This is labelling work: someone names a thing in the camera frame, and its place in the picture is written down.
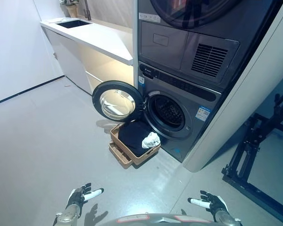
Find grey stacked dryer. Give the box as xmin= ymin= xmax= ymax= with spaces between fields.
xmin=137 ymin=0 xmax=283 ymax=90

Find grey front-load washing machine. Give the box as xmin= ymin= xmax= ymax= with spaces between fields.
xmin=137 ymin=60 xmax=224 ymax=163

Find blue energy label sticker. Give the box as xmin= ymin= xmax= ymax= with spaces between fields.
xmin=195 ymin=106 xmax=211 ymax=121

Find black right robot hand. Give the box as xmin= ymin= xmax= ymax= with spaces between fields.
xmin=187 ymin=190 xmax=228 ymax=216

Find small woven basket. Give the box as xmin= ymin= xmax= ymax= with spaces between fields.
xmin=108 ymin=140 xmax=134 ymax=170

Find white appliance enclosure panel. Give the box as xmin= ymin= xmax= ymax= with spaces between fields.
xmin=182 ymin=0 xmax=283 ymax=174

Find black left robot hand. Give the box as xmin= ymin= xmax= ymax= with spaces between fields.
xmin=66 ymin=182 xmax=105 ymax=210

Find metal faucet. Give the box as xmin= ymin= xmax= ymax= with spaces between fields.
xmin=81 ymin=0 xmax=93 ymax=21

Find black clothes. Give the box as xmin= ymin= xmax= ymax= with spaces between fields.
xmin=117 ymin=122 xmax=154 ymax=158

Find black sink basin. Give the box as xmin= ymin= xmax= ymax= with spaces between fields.
xmin=55 ymin=19 xmax=94 ymax=30

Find white cloth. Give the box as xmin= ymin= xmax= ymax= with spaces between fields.
xmin=141 ymin=131 xmax=161 ymax=150

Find round washing machine door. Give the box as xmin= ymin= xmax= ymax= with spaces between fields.
xmin=92 ymin=80 xmax=146 ymax=123

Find white counter cabinet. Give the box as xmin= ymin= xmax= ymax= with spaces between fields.
xmin=40 ymin=17 xmax=134 ymax=95

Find silver robot torso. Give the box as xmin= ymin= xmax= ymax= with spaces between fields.
xmin=115 ymin=212 xmax=213 ymax=226

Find black metal frame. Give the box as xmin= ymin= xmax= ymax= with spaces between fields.
xmin=221 ymin=84 xmax=283 ymax=226

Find large woven laundry basket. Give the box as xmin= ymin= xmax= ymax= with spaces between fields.
xmin=109 ymin=122 xmax=162 ymax=166

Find beige plant vase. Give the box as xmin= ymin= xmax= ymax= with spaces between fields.
xmin=58 ymin=0 xmax=80 ymax=18

